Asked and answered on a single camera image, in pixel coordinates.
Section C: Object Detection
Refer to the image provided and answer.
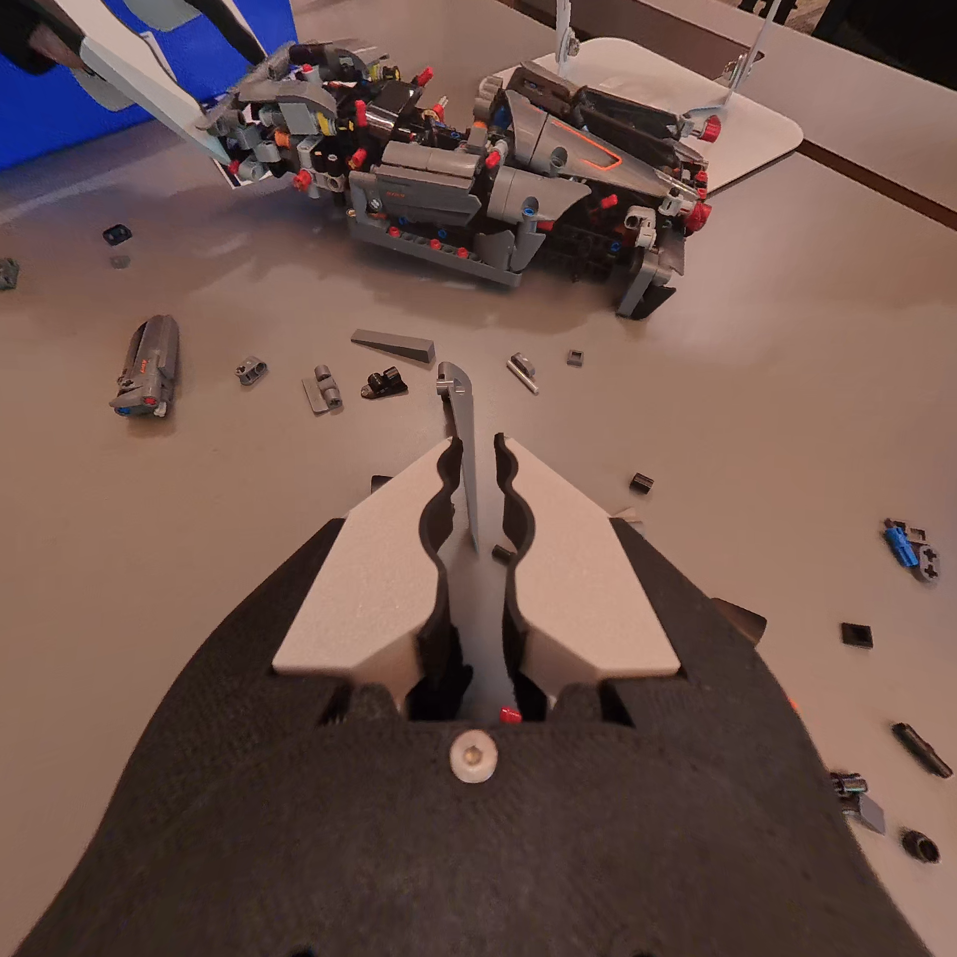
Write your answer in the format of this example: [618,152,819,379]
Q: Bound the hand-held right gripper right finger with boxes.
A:
[493,432,683,716]

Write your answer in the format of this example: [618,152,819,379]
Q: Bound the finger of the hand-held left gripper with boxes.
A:
[54,0,234,164]
[181,0,269,68]

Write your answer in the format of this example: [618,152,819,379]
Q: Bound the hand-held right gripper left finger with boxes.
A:
[271,437,465,716]

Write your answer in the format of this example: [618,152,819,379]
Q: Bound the blue plastic bin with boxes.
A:
[0,0,300,171]

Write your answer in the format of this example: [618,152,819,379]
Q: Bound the long grey lego beam panel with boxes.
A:
[436,361,481,556]

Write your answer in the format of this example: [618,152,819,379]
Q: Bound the grey black lego car model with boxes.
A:
[196,37,722,321]

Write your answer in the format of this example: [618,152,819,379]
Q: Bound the grey lego panel assembly red pins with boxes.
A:
[110,314,180,418]

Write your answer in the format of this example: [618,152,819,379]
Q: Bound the grey curved lego panel pin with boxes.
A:
[710,597,769,644]

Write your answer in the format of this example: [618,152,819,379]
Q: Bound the grey lego panel with connector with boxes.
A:
[301,364,344,414]

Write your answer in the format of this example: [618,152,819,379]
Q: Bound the long grey lego wedge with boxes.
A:
[350,327,436,365]

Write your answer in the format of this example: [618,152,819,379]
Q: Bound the black grey lego connector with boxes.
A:
[830,774,887,834]

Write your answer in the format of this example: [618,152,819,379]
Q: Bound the black lego axle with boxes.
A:
[891,721,954,779]

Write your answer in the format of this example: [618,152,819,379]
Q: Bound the white book stand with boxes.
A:
[489,0,804,197]

